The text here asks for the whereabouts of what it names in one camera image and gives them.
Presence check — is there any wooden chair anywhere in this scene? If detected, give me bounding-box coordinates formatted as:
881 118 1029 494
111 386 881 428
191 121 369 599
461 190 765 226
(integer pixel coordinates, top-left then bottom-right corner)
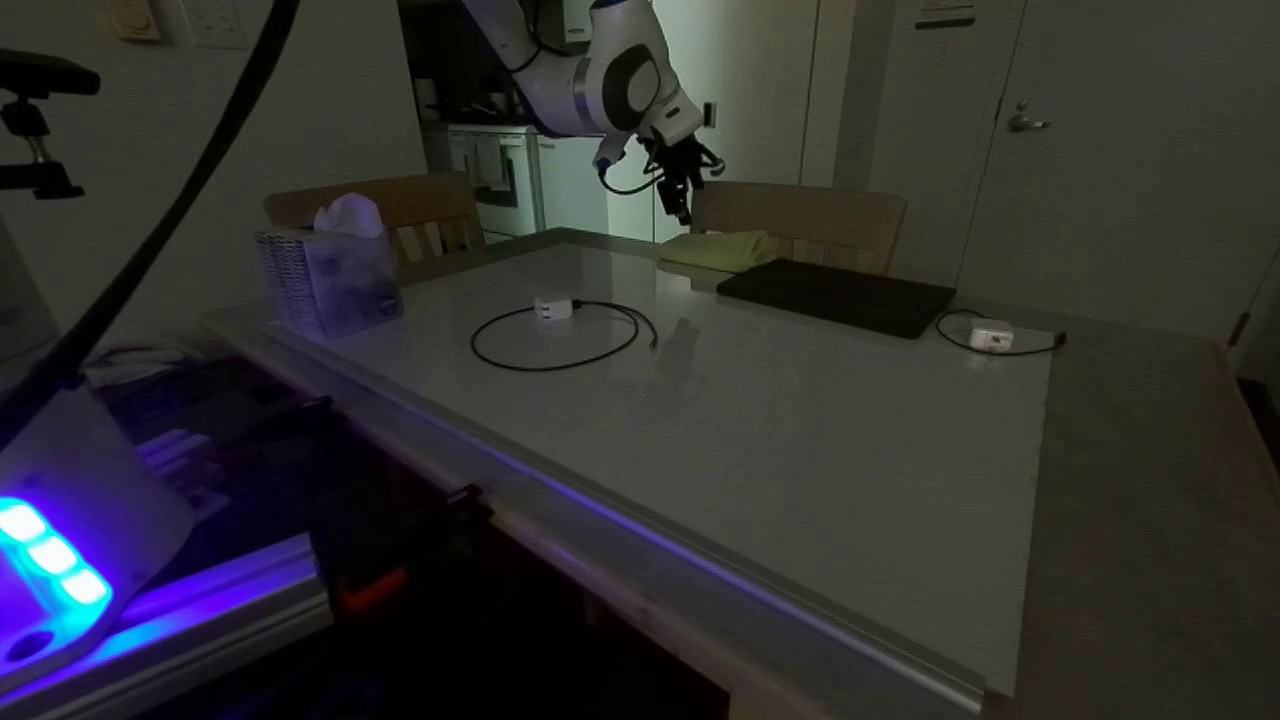
689 175 911 282
260 171 489 288

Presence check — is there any white tissue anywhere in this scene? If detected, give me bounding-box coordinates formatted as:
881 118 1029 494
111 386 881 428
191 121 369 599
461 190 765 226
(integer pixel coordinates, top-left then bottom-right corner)
307 190 393 250

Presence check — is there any white board table cover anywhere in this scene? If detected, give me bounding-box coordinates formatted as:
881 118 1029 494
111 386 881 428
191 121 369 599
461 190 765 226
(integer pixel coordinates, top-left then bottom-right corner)
256 238 1074 712

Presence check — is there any yellow cloth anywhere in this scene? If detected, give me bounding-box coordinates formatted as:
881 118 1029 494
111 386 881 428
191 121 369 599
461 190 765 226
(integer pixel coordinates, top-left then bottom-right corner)
656 226 790 282

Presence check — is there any grey room door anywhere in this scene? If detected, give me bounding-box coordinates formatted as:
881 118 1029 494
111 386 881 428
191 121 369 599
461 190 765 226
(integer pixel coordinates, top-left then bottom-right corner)
957 0 1280 350

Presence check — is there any white door sign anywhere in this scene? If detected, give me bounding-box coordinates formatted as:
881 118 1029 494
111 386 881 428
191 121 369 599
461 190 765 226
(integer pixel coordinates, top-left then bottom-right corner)
907 0 986 35

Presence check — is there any small white power adapter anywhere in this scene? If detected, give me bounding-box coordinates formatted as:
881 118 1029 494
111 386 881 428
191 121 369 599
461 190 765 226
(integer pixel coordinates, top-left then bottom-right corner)
966 321 1019 356

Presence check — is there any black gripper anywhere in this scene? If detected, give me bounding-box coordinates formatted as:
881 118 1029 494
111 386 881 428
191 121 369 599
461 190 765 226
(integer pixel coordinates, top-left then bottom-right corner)
646 125 733 230

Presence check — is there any aluminium rail frame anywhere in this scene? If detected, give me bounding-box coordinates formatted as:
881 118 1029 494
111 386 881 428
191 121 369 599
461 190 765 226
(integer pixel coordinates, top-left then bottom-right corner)
0 532 337 720

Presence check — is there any black cable loop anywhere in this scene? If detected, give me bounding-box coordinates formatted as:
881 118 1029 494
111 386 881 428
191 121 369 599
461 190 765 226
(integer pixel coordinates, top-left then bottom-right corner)
464 295 666 375

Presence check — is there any white closet door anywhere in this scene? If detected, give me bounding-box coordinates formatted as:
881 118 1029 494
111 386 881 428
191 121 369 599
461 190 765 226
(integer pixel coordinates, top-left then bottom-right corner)
651 0 860 245

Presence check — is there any black camera on tripod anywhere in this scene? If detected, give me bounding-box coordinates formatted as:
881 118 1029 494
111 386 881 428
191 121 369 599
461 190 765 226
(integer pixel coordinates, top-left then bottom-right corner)
0 46 105 206

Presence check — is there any yellow wall note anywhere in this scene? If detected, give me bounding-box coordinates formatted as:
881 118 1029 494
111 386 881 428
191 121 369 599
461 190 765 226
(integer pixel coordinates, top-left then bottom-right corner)
100 0 169 46

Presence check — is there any metal door lever handle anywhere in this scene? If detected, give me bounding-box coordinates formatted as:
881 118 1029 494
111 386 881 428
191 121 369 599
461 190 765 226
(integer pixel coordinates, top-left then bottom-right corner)
1004 100 1055 141

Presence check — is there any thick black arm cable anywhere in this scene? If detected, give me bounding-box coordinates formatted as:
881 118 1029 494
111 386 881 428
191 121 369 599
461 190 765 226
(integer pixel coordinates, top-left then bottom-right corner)
0 0 307 451

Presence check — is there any robot base with purple lights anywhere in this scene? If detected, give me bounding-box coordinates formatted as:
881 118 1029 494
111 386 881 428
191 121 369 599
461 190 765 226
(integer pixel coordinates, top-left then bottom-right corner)
0 375 200 673

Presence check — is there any black flat mat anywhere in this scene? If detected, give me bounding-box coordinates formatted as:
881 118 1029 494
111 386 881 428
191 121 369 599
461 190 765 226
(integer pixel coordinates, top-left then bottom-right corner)
711 256 959 344

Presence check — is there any red clamp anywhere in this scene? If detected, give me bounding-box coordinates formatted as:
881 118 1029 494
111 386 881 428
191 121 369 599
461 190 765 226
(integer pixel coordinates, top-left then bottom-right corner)
328 482 492 621

